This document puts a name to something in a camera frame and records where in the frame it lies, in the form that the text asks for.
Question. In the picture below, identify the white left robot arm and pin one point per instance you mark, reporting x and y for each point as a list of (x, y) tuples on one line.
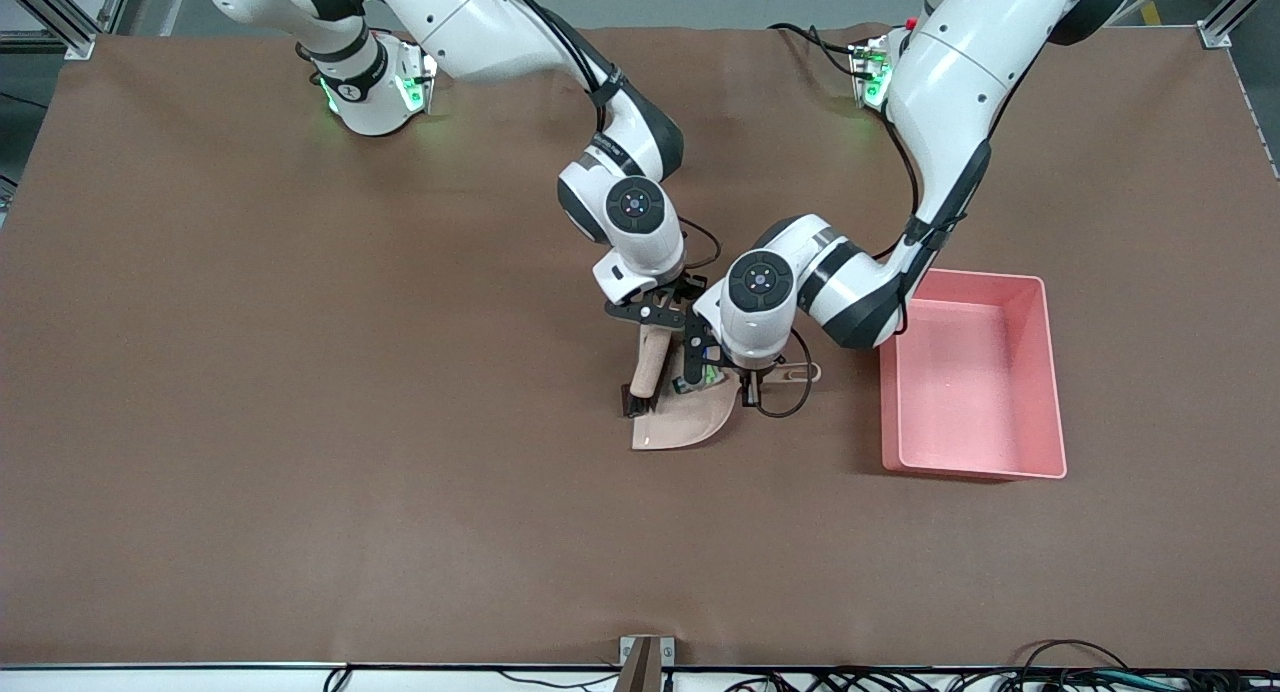
[(950, 82)]

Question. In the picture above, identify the beige plastic dustpan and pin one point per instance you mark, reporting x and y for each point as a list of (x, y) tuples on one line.
[(680, 422)]

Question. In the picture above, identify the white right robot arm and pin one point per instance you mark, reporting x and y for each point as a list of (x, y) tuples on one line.
[(470, 22)]

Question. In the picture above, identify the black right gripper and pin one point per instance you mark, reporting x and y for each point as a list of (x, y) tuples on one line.
[(688, 290)]

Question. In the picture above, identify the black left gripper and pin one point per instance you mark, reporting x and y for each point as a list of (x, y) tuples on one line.
[(751, 383)]

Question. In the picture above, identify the white green push-button switch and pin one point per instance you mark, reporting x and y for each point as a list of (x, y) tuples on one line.
[(709, 376)]

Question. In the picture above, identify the aluminium frame profile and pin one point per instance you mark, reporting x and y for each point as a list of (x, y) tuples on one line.
[(1215, 34), (75, 42)]

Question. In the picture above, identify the brown table cover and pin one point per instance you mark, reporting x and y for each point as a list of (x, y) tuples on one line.
[(300, 422)]

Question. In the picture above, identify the metal clamp bracket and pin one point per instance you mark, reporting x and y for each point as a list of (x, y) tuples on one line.
[(630, 652)]

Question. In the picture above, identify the pink plastic bin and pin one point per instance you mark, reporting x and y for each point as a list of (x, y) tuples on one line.
[(970, 392)]

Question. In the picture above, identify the beige brush with black bristles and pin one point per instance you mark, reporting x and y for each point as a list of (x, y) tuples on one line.
[(650, 367)]

